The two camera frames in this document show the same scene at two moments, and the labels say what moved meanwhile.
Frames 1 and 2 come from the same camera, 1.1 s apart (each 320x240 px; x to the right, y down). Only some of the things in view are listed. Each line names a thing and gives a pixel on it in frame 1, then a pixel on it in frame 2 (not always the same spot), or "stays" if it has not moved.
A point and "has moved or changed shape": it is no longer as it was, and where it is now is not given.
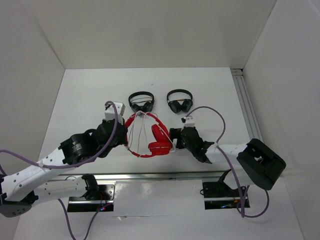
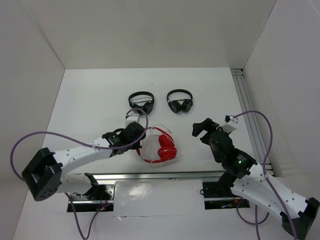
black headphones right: x=178 y=105 stays
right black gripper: x=175 y=133 -> x=207 y=125
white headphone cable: x=141 y=128 -> x=158 y=125
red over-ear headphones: x=162 y=143 has moved or changed shape
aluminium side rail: x=246 y=104 stays
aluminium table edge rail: x=200 y=175 stays
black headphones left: x=147 y=107 stays
